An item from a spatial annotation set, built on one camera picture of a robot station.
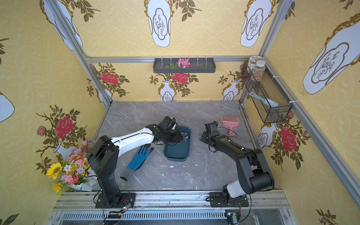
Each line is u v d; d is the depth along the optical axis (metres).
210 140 0.69
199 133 1.00
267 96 0.84
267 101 0.69
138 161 0.85
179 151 0.88
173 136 0.79
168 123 0.70
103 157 0.48
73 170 0.68
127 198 0.74
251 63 0.86
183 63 0.88
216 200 0.73
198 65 0.92
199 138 0.98
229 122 1.06
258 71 0.80
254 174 0.44
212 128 0.73
